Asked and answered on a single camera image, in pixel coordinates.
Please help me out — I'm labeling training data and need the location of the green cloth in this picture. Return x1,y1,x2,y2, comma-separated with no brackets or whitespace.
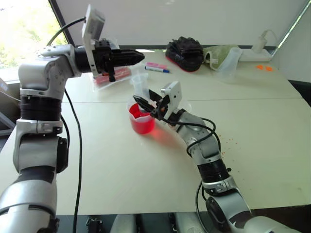
202,44,241,71

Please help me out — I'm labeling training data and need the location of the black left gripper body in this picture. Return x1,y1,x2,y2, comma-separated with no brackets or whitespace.
93,38,122,83

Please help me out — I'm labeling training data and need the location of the grey rounded shape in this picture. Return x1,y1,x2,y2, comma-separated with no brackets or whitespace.
109,214,137,233

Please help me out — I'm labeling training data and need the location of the white plug adapter with cable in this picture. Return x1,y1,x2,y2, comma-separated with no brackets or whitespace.
251,29,278,53

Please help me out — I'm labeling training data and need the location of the clear cup with red liquid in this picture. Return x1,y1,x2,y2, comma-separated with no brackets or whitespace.
127,102,156,135

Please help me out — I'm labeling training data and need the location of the blue capped white marker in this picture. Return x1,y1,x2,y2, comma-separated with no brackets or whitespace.
144,66,171,74

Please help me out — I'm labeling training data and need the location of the grey diagonal frame bar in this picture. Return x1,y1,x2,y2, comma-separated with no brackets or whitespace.
269,0,311,59

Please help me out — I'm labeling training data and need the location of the brown cardboard panel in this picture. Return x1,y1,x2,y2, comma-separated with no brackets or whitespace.
0,77,22,115

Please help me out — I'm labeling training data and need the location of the empty clear plastic cup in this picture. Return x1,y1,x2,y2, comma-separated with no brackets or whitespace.
129,72,150,100

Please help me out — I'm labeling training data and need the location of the dark window frame post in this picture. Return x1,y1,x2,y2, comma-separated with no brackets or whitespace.
48,0,75,46

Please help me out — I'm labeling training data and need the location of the black crumpled bag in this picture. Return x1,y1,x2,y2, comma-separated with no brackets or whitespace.
165,36,204,73

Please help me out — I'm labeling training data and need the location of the translucent plastic container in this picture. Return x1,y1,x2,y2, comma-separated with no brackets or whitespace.
216,47,244,78

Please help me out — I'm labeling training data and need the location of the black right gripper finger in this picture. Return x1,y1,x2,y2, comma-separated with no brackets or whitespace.
132,95,156,115
148,88,164,104

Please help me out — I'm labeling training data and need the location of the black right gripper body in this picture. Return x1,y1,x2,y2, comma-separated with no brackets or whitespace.
150,95,181,125

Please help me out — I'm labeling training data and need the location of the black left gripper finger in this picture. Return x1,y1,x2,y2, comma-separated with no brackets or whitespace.
112,57,144,67
112,49,145,59

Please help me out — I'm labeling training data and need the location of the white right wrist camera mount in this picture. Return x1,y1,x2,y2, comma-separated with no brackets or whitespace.
160,81,182,127

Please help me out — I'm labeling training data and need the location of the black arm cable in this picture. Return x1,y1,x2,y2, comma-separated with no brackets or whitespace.
46,16,88,233
159,116,222,233

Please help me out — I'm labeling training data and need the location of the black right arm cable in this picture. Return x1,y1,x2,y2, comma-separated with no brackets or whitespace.
159,116,222,233

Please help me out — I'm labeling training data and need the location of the grey metal frame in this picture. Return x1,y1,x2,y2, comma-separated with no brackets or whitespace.
0,112,17,137

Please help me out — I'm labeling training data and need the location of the clear bag with red contents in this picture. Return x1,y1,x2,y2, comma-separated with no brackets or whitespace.
92,65,137,92

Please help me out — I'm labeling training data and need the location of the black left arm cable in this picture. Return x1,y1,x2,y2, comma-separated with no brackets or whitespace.
46,16,88,233

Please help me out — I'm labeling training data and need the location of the pink marker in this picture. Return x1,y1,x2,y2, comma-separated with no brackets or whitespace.
145,62,168,69

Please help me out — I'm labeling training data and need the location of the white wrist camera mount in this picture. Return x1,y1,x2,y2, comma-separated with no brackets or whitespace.
81,4,106,76
160,81,182,127

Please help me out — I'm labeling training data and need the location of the black rounded shape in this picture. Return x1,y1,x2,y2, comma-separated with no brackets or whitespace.
85,216,104,233

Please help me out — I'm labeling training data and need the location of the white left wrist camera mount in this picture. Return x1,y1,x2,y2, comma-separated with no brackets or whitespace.
81,4,106,76

